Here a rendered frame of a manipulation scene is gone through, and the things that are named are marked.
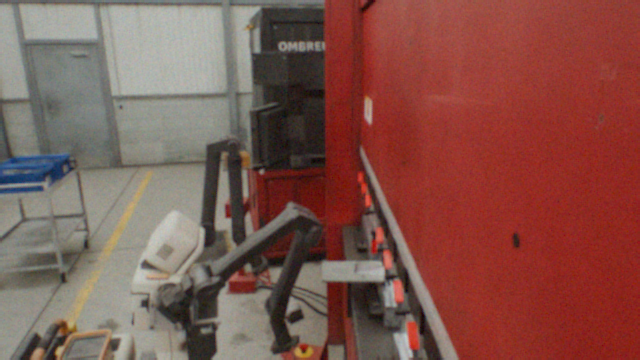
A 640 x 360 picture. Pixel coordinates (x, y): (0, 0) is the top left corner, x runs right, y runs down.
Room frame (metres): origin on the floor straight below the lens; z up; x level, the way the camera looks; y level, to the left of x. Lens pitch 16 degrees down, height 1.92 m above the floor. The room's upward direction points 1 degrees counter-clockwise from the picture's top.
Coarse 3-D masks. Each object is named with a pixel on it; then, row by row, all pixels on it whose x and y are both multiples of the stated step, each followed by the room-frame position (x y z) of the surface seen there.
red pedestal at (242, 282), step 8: (248, 208) 3.54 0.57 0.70; (240, 272) 3.45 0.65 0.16; (248, 272) 3.53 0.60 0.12; (232, 280) 3.39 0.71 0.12; (240, 280) 3.39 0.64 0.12; (248, 280) 3.39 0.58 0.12; (256, 280) 3.48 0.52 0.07; (232, 288) 3.39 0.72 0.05; (240, 288) 3.38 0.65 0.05; (248, 288) 3.38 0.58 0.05; (256, 288) 3.44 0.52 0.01
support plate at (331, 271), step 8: (328, 264) 1.87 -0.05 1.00; (336, 264) 1.87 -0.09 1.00; (344, 264) 1.87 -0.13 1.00; (352, 264) 1.87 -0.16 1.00; (368, 264) 1.86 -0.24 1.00; (376, 264) 1.86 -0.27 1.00; (328, 272) 1.79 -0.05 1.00; (336, 272) 1.79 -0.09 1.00; (344, 272) 1.79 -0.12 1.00; (352, 272) 1.79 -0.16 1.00; (328, 280) 1.72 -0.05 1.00; (336, 280) 1.72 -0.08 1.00; (344, 280) 1.72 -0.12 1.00; (352, 280) 1.72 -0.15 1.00; (360, 280) 1.72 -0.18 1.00; (368, 280) 1.72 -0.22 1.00; (376, 280) 1.72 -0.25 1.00
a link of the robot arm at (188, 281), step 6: (198, 270) 1.28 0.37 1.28; (204, 270) 1.28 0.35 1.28; (210, 270) 1.29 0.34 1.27; (186, 276) 1.27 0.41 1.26; (192, 276) 1.27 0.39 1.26; (198, 276) 1.26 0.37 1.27; (204, 276) 1.26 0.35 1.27; (210, 276) 1.26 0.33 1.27; (186, 282) 1.25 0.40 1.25; (192, 282) 1.26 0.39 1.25; (186, 288) 1.23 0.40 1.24; (192, 288) 1.24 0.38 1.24; (192, 294) 1.24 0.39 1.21
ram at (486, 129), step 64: (384, 0) 1.77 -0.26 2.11; (448, 0) 0.89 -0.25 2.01; (512, 0) 0.59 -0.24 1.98; (576, 0) 0.45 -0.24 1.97; (384, 64) 1.72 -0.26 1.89; (448, 64) 0.86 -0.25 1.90; (512, 64) 0.57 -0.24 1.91; (576, 64) 0.43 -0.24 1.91; (384, 128) 1.66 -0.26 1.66; (448, 128) 0.83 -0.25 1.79; (512, 128) 0.55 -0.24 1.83; (576, 128) 0.41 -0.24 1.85; (384, 192) 1.61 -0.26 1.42; (448, 192) 0.80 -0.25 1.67; (512, 192) 0.53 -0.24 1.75; (576, 192) 0.40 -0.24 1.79; (448, 256) 0.77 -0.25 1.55; (512, 256) 0.51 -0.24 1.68; (576, 256) 0.38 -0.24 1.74; (448, 320) 0.74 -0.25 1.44; (512, 320) 0.49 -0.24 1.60; (576, 320) 0.37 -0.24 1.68
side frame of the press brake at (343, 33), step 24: (336, 0) 2.66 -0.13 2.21; (336, 24) 2.66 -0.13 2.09; (360, 24) 2.66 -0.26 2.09; (336, 48) 2.66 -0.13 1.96; (360, 48) 2.66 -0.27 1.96; (336, 72) 2.66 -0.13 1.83; (360, 72) 2.66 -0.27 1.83; (336, 96) 2.66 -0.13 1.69; (360, 96) 2.66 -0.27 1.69; (336, 120) 2.66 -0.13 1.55; (360, 120) 2.66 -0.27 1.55; (336, 144) 2.66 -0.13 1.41; (360, 144) 2.66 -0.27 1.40; (336, 168) 2.66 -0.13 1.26; (360, 168) 2.66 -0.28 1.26; (336, 192) 2.66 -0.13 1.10; (360, 192) 2.66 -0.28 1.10; (336, 216) 2.66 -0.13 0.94; (360, 216) 2.66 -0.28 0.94; (336, 240) 2.66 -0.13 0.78; (336, 288) 2.66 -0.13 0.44; (336, 312) 2.66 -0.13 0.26; (336, 336) 2.66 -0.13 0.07
